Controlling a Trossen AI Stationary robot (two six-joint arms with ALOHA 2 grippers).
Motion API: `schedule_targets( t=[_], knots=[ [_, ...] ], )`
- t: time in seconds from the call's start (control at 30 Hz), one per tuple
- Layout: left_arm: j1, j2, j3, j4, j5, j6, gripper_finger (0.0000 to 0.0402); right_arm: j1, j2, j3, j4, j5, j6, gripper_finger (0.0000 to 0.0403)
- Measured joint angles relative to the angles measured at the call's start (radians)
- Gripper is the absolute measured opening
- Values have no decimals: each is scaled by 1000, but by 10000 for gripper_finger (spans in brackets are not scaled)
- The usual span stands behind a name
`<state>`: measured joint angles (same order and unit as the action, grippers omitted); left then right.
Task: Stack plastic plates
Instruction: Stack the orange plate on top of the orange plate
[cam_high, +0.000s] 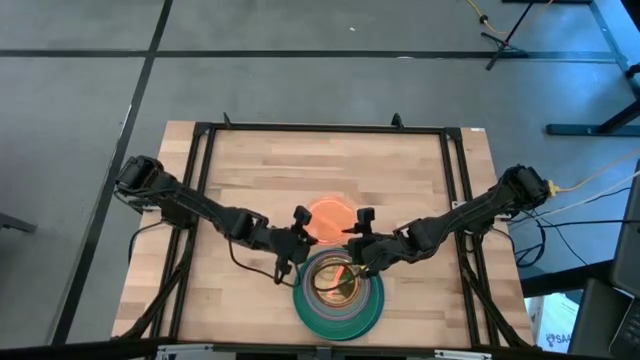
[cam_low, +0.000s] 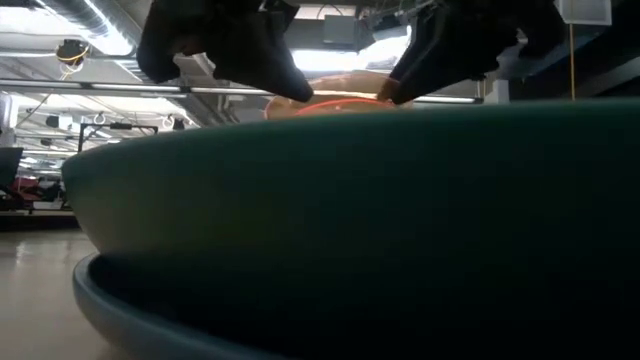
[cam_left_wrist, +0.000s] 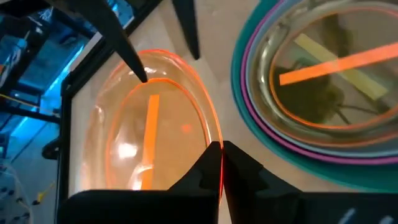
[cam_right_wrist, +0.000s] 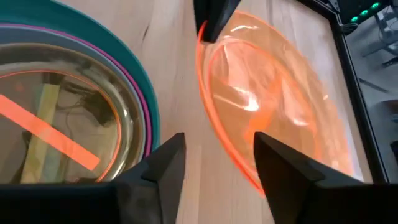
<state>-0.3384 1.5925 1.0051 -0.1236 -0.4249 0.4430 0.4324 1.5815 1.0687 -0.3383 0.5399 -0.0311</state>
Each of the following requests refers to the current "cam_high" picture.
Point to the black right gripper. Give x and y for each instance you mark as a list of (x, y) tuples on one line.
[(372, 249)]

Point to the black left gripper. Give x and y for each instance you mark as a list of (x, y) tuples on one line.
[(290, 246)]

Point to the dark green bowl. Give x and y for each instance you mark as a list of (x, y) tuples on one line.
[(298, 287)]

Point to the orange round object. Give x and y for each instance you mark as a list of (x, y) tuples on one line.
[(305, 287)]

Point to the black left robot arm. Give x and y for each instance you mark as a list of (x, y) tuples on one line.
[(200, 205)]

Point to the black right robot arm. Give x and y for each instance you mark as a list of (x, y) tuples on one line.
[(465, 212)]

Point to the blue plastic plate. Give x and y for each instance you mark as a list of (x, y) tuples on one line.
[(370, 325)]

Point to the white printed cardboard box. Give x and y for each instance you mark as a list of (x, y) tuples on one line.
[(552, 322)]

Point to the black tripod stand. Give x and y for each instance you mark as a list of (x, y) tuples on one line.
[(500, 44)]

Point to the black computer tower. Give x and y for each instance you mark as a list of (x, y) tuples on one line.
[(615, 280)]

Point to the grey stand foot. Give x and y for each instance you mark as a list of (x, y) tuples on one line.
[(17, 223)]

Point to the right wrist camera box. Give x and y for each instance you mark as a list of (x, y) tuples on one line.
[(366, 216)]

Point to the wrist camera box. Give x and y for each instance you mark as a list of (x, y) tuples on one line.
[(366, 216), (301, 216)]

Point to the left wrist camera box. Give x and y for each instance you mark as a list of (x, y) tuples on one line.
[(301, 216)]

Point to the black aluminium table frame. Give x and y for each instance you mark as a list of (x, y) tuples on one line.
[(325, 128)]

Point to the black frame clamp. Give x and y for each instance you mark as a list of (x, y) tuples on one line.
[(397, 120)]

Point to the black desk frame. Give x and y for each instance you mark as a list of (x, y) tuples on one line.
[(590, 130)]

